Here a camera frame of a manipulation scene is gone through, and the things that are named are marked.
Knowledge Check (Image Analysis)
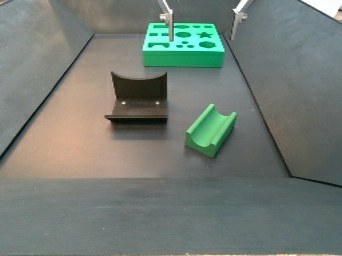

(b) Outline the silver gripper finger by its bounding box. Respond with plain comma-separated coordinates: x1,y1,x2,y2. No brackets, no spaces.
156,0,174,41
230,0,254,40

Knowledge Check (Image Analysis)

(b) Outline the green arch object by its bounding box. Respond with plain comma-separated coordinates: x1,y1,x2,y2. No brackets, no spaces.
184,104,238,157

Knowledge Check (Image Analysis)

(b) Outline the black L-shaped fixture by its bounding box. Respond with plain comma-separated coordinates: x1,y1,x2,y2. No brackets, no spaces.
106,72,168,122

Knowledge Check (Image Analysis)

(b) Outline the green shape sorter block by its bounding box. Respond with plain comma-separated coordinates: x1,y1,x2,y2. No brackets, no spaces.
142,23,224,68

